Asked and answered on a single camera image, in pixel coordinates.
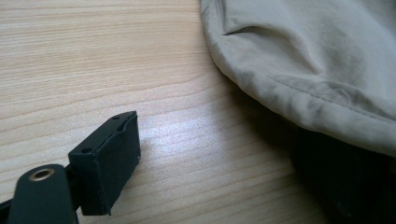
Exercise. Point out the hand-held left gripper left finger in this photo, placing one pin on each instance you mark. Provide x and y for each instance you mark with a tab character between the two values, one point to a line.
106	168

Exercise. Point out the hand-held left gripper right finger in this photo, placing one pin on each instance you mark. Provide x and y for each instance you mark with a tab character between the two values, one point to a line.
342	180

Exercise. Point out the beige pants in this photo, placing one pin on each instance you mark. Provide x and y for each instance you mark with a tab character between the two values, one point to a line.
305	62

